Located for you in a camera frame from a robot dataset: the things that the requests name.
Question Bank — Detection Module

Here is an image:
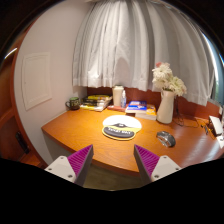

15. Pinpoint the white yellow mouse pad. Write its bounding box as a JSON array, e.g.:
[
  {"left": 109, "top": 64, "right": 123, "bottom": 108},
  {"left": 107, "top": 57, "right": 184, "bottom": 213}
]
[{"left": 102, "top": 115, "right": 142, "bottom": 141}]

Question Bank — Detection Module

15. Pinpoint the white flower bouquet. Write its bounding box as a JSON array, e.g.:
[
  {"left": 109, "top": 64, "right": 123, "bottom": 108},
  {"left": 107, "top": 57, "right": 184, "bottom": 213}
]
[{"left": 152, "top": 62, "right": 187, "bottom": 96}]

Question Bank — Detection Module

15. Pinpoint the black cable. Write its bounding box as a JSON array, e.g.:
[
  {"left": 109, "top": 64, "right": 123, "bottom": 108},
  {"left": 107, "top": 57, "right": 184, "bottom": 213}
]
[{"left": 173, "top": 96, "right": 214, "bottom": 140}]

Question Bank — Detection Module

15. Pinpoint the white device at right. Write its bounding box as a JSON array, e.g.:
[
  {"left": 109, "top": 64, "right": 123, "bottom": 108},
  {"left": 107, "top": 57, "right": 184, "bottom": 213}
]
[{"left": 209, "top": 116, "right": 223, "bottom": 136}]

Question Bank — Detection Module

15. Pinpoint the red flat case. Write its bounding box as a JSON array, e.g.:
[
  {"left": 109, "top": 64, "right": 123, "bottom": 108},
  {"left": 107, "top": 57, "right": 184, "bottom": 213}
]
[{"left": 107, "top": 105, "right": 126, "bottom": 112}]

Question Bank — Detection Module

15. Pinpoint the white ceramic vase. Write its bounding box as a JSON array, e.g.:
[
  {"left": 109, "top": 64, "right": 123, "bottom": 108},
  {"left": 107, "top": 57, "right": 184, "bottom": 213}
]
[{"left": 157, "top": 90, "right": 174, "bottom": 124}]

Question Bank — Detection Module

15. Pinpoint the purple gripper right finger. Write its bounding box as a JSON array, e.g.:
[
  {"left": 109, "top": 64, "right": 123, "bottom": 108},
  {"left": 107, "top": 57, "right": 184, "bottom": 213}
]
[{"left": 134, "top": 145, "right": 181, "bottom": 185}]

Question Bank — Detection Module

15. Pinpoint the grey computer mouse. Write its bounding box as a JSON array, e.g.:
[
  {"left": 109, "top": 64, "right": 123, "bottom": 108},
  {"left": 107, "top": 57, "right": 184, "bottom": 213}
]
[{"left": 156, "top": 131, "right": 176, "bottom": 147}]

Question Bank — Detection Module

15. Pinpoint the stack of books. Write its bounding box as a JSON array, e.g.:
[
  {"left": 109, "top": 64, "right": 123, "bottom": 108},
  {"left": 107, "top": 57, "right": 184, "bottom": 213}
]
[
  {"left": 80, "top": 95, "right": 112, "bottom": 112},
  {"left": 125, "top": 101, "right": 157, "bottom": 120}
]

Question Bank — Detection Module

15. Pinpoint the white curtain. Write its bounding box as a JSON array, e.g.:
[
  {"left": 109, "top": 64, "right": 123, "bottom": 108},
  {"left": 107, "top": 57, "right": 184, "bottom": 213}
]
[{"left": 73, "top": 0, "right": 214, "bottom": 105}]

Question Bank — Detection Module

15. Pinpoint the right stack of books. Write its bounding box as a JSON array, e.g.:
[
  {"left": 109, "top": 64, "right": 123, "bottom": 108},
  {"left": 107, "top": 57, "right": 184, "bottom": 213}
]
[{"left": 125, "top": 101, "right": 157, "bottom": 120}]

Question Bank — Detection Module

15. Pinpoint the white wall panel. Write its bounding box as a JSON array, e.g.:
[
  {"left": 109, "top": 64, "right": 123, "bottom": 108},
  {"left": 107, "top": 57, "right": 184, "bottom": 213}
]
[{"left": 22, "top": 52, "right": 52, "bottom": 110}]

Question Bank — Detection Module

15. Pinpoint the dark green mug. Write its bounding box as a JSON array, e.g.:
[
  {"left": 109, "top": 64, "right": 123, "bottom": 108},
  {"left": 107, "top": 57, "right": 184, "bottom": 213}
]
[{"left": 65, "top": 97, "right": 80, "bottom": 110}]

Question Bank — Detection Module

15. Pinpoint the left stack of books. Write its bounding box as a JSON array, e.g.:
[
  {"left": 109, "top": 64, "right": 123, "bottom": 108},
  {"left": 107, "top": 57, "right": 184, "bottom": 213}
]
[{"left": 80, "top": 95, "right": 112, "bottom": 112}]

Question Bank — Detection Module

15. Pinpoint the white tumbler cup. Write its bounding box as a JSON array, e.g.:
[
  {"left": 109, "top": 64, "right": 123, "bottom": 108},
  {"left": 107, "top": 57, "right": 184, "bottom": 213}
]
[{"left": 112, "top": 86, "right": 124, "bottom": 106}]

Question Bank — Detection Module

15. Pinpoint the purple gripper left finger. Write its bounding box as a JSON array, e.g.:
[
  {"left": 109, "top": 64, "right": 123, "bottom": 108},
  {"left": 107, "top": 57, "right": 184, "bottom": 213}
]
[{"left": 46, "top": 145, "right": 94, "bottom": 186}]

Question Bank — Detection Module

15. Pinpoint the small clear bottle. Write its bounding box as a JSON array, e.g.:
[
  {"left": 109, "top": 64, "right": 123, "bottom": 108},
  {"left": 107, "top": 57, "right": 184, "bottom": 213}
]
[{"left": 121, "top": 90, "right": 126, "bottom": 108}]

